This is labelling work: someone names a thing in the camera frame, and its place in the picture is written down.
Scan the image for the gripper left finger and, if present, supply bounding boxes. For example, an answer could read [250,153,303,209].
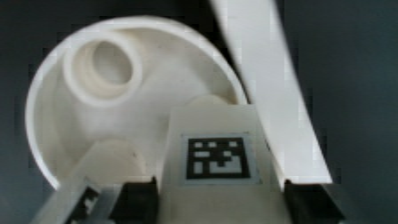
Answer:
[87,175,160,224]

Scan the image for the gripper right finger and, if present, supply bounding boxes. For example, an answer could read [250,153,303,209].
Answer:
[284,180,344,224]

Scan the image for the white stool leg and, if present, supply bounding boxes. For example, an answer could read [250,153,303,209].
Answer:
[158,95,291,224]
[28,139,151,224]

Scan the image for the white L-shaped fence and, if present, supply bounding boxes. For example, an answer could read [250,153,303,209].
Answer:
[209,0,332,184]

